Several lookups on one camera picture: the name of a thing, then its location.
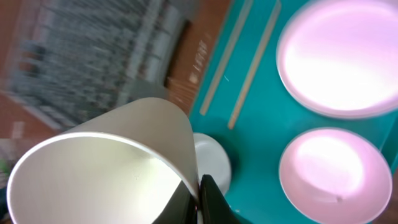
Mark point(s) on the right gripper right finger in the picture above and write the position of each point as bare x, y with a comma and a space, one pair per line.
214, 207

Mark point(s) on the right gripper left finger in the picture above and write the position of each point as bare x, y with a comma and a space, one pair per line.
181, 208

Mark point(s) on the grey metal bowl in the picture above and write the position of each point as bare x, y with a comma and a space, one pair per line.
213, 160

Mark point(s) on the white paper cup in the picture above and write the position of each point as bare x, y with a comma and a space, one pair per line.
120, 167

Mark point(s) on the wooden chopstick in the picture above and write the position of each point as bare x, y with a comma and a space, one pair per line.
237, 29
261, 48

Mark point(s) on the grey plastic dishwasher rack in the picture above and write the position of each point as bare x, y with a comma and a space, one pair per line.
77, 59

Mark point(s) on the teal plastic serving tray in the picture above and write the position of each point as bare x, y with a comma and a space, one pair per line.
269, 119

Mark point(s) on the large white round plate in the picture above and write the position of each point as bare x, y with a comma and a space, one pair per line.
339, 58

